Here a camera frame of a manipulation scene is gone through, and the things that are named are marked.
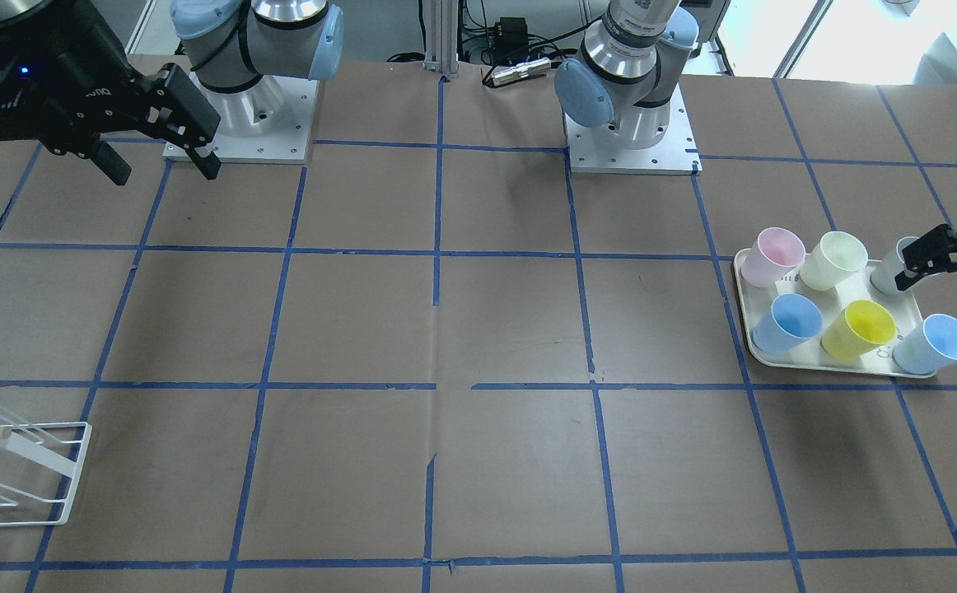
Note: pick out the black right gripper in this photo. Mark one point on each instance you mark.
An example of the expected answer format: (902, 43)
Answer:
(81, 62)

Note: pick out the yellow plastic cup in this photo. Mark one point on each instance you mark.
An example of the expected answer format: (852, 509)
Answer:
(862, 327)

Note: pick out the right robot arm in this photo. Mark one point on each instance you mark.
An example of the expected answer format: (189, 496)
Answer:
(233, 44)

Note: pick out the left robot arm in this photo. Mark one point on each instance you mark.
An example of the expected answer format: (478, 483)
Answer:
(618, 87)

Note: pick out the grey plastic cup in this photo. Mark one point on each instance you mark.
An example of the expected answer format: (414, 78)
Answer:
(884, 276)

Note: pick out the light blue plastic cup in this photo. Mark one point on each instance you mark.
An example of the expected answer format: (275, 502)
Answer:
(930, 347)

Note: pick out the pale green plastic cup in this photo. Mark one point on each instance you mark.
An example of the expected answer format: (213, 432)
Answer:
(837, 256)

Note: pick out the pink plastic cup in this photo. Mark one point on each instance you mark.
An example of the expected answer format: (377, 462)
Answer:
(775, 253)

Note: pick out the black power adapter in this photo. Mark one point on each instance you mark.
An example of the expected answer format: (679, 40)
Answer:
(510, 33)

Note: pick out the silver metal cylinder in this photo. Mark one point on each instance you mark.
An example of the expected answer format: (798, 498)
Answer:
(503, 76)

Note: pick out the aluminium frame post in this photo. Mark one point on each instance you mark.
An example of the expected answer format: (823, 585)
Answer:
(441, 20)

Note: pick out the white wire cup rack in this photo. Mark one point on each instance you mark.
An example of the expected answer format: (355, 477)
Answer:
(41, 467)

